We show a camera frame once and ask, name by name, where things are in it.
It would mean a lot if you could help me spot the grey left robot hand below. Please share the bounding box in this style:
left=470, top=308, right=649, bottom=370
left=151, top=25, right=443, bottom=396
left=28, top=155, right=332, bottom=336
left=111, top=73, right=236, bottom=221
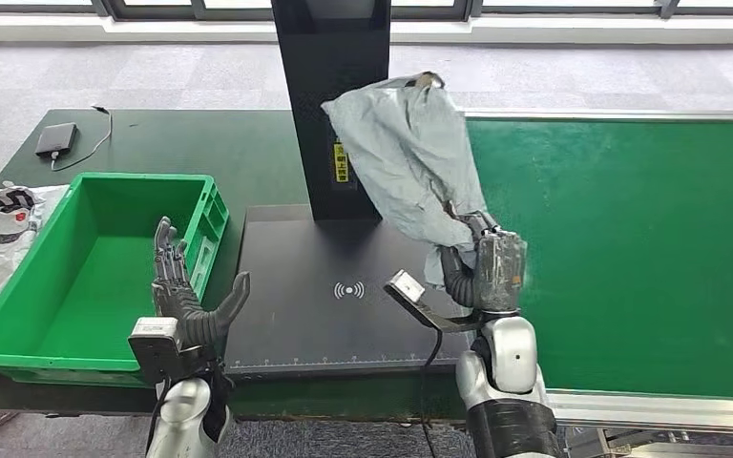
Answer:
left=151, top=216, right=252, bottom=349

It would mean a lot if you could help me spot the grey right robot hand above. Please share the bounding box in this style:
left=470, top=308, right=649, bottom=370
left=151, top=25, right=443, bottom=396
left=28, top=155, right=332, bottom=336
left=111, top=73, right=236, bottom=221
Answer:
left=439, top=211, right=529, bottom=314

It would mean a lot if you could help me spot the grey parcel bag brown print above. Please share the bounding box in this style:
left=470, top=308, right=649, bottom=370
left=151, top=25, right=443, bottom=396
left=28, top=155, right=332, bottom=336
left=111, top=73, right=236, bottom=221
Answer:
left=321, top=71, right=491, bottom=289

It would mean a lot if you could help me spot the green conveyor belt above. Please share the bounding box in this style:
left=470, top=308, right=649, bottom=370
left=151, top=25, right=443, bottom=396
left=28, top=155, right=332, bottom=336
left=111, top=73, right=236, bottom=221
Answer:
left=464, top=108, right=733, bottom=458

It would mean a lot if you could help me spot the black inbound scanner machine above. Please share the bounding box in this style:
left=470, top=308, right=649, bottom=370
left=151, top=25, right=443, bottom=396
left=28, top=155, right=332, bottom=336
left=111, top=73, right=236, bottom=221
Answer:
left=223, top=0, right=478, bottom=381

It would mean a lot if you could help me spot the green plastic crate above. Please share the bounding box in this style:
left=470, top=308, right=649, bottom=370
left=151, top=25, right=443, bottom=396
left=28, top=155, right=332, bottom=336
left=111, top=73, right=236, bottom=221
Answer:
left=0, top=172, right=231, bottom=388

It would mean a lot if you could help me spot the dark green table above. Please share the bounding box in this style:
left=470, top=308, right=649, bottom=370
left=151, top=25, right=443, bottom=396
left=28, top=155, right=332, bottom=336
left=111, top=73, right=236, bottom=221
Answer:
left=0, top=108, right=526, bottom=424

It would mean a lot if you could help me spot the black yellow label sticker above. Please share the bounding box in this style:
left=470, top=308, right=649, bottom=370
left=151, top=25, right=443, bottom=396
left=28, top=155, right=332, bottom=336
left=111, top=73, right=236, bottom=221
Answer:
left=330, top=135, right=358, bottom=191

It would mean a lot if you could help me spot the black power bank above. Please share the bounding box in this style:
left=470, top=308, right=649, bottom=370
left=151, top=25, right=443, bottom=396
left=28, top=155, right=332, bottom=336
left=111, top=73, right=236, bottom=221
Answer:
left=34, top=122, right=79, bottom=158

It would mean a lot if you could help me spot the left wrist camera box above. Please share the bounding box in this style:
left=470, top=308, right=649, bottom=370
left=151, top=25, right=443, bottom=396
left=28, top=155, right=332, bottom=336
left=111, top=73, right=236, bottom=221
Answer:
left=128, top=317, right=216, bottom=384

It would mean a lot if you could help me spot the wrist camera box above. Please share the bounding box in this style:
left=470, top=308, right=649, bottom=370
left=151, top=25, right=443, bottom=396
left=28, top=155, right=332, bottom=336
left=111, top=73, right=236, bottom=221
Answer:
left=384, top=269, right=488, bottom=334
left=128, top=317, right=216, bottom=384

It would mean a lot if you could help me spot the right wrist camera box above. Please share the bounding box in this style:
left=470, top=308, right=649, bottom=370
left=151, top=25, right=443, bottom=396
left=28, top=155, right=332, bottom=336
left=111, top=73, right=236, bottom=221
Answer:
left=384, top=269, right=488, bottom=334

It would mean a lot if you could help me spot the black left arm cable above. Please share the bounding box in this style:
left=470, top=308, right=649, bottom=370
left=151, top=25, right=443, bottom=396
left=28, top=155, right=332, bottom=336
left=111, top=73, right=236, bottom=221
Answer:
left=145, top=378, right=173, bottom=458

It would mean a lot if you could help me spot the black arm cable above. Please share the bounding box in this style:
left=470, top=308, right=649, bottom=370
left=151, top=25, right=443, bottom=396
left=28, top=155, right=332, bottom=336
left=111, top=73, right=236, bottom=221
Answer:
left=418, top=328, right=445, bottom=458
left=145, top=378, right=173, bottom=458

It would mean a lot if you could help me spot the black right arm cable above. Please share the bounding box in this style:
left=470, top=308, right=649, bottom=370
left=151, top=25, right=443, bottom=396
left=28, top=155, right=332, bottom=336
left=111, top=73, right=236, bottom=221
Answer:
left=418, top=328, right=445, bottom=458

